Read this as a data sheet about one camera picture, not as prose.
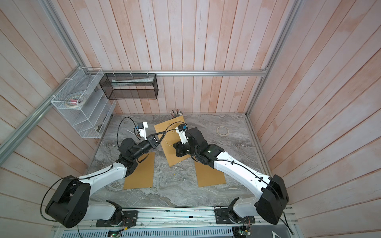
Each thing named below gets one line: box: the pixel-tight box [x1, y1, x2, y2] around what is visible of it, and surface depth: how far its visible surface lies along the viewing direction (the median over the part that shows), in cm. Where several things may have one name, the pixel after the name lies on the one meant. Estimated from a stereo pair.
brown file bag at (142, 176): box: [123, 151, 156, 190], surface depth 86 cm
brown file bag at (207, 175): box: [194, 161, 227, 188], surface depth 88 cm
